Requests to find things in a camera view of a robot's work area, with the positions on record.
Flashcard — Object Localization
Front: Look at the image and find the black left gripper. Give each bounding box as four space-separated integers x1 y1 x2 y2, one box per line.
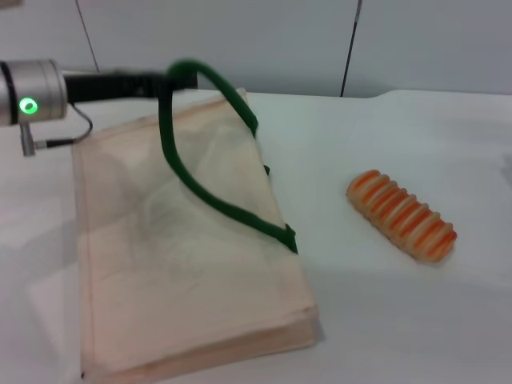
62 70 200 106

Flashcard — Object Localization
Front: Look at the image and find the orange striped bread loaf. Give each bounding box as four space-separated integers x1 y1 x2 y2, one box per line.
345 169 458 264

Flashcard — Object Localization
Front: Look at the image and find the cream handbag with green handle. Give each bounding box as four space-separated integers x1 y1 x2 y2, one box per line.
70 58 322 382

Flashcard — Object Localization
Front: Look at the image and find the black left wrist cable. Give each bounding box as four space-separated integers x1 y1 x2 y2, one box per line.
34 104 95 150

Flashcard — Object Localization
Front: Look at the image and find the thin black vertical strip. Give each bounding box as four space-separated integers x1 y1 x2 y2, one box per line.
339 0 362 98

